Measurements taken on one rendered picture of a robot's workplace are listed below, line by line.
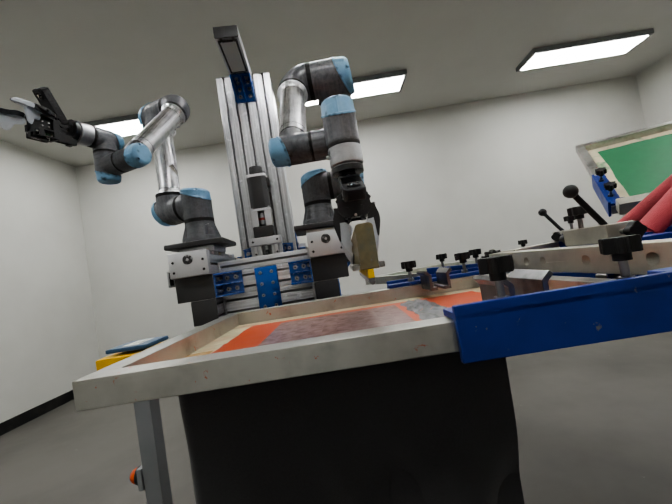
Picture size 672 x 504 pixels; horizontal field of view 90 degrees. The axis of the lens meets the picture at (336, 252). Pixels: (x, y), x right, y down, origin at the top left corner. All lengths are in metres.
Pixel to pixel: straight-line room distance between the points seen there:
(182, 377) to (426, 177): 4.51
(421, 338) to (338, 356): 0.11
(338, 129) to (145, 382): 0.57
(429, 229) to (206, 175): 3.14
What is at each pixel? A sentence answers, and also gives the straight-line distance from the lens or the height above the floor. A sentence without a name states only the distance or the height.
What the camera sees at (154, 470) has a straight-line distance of 1.05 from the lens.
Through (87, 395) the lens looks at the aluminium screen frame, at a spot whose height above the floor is 0.97.
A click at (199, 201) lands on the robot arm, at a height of 1.42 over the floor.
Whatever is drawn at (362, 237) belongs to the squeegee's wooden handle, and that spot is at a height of 1.12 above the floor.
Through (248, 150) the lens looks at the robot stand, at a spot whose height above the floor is 1.67.
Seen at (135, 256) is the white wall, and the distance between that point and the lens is 5.32.
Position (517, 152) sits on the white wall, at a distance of 5.33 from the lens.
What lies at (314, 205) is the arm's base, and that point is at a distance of 1.38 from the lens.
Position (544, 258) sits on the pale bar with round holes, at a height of 1.02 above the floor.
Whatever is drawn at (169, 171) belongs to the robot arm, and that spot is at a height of 1.58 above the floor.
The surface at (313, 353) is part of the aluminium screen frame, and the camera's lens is 0.43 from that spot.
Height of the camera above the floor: 1.08
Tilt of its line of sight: 2 degrees up
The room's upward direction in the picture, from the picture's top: 9 degrees counter-clockwise
